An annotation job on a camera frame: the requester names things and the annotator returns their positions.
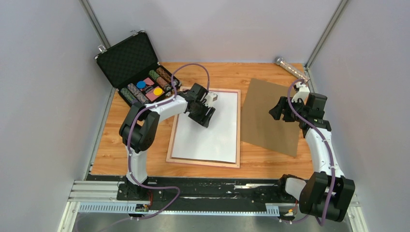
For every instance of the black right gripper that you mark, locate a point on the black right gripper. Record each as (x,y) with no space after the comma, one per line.
(276,111)

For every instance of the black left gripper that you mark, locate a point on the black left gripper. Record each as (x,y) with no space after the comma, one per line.
(204,120)

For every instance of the Great Wall photo print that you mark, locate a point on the Great Wall photo print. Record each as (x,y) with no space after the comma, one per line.
(211,141)

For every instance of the brown backing board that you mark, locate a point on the brown backing board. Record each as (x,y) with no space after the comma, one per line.
(259,128)

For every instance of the wooden picture frame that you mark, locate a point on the wooden picture frame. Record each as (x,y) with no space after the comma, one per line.
(238,160)

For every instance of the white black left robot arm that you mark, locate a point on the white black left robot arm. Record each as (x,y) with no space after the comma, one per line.
(140,126)

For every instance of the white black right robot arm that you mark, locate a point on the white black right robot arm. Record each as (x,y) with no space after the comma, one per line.
(328,193)

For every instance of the glittery silver tube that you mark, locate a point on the glittery silver tube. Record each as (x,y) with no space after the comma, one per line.
(290,68)

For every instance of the yellow poker chip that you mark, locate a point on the yellow poker chip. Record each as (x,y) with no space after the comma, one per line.
(157,91)

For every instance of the blue poker chip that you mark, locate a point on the blue poker chip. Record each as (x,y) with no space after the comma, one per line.
(141,84)

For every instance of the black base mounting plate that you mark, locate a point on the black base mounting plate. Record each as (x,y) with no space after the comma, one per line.
(199,194)

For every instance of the black poker chip case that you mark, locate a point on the black poker chip case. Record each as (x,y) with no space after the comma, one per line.
(133,60)

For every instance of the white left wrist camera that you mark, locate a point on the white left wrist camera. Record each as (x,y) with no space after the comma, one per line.
(209,99)

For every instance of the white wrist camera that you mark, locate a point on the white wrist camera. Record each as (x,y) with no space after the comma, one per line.
(209,99)
(301,92)

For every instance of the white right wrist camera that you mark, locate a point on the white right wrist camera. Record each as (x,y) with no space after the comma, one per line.
(301,92)

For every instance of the aluminium enclosure post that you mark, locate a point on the aluminium enclosure post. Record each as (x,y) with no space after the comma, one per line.
(327,31)
(95,23)

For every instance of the left aluminium enclosure post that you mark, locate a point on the left aluminium enclosure post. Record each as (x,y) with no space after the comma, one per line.
(95,23)

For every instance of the aluminium front rail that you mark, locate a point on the aluminium front rail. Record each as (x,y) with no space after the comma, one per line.
(91,207)

